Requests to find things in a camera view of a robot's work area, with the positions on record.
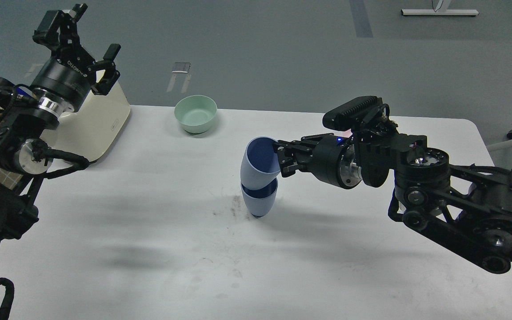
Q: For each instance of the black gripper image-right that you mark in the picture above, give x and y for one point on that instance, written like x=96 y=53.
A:
x=328 y=157

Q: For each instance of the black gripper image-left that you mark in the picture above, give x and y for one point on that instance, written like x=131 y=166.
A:
x=58 y=32

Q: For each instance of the blue cup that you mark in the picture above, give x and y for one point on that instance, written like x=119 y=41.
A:
x=260 y=202
x=260 y=165

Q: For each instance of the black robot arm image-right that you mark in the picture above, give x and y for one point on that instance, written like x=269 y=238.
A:
x=465 y=208

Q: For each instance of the pink bowl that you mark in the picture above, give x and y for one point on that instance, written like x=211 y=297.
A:
x=348 y=134

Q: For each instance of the cream white toaster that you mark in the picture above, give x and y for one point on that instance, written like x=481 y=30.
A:
x=91 y=130

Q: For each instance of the green bowl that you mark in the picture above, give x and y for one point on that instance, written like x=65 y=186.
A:
x=196 y=114

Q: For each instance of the white desk foot bar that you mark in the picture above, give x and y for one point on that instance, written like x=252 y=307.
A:
x=440 y=9

